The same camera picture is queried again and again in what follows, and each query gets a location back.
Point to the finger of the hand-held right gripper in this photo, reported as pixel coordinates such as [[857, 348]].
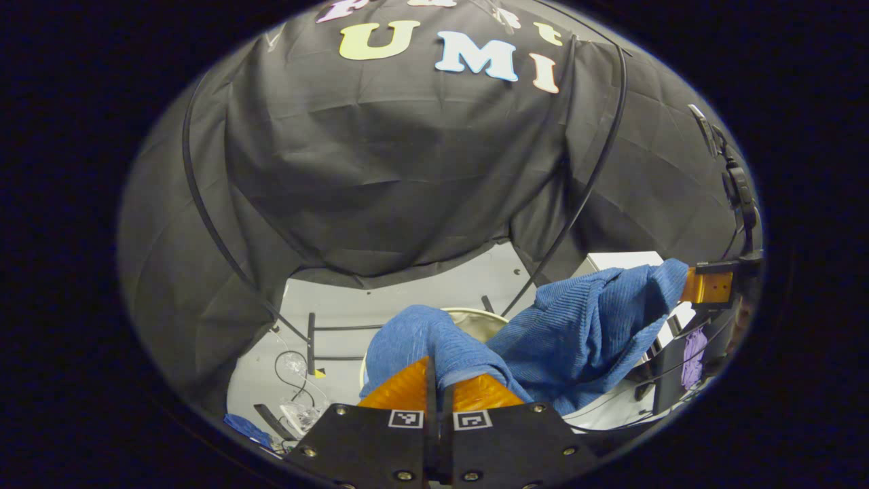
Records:
[[719, 266]]

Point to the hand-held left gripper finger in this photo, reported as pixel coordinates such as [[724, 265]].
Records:
[[432, 435], [447, 441]]

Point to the cream laundry hamper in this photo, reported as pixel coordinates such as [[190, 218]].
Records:
[[475, 322]]

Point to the black metal clothes rack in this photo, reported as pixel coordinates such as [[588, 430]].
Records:
[[311, 339]]

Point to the black backdrop cloth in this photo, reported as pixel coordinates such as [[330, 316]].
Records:
[[665, 190], [407, 170], [176, 272]]

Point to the purple cloth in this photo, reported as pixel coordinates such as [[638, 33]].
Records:
[[694, 356]]

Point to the black box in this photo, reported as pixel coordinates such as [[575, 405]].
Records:
[[669, 373]]

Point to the clear plastic bag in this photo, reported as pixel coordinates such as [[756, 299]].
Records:
[[302, 414]]

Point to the small blue cloth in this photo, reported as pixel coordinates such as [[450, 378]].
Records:
[[248, 430]]

